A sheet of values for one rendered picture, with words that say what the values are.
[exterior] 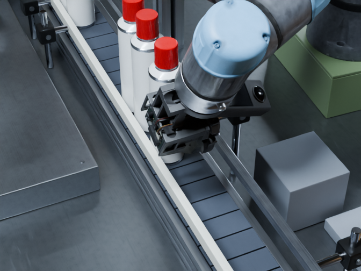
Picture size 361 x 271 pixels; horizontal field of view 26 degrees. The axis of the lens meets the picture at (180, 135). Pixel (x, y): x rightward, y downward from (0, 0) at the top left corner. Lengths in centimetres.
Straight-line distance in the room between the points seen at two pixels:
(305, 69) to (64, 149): 45
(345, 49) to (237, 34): 54
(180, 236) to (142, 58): 26
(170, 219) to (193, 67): 31
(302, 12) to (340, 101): 48
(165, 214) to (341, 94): 40
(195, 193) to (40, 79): 38
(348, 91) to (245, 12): 55
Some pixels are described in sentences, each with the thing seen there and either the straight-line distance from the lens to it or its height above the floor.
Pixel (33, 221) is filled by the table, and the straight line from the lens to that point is 119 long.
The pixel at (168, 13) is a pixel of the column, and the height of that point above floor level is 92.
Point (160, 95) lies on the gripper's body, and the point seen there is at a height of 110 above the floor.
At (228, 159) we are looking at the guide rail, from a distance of 108.
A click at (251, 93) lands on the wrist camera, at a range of 104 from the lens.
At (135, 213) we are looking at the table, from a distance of 118.
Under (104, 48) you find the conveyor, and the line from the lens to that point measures 143.
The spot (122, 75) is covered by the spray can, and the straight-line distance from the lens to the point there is 124.
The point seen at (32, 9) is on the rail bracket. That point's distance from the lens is 151.
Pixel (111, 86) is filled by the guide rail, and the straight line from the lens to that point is 128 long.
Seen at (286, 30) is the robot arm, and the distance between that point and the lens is 88.
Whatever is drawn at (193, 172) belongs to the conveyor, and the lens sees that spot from 117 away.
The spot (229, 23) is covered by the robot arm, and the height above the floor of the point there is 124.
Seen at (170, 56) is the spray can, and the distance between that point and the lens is 107.
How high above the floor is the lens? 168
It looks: 41 degrees down
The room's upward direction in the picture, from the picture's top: straight up
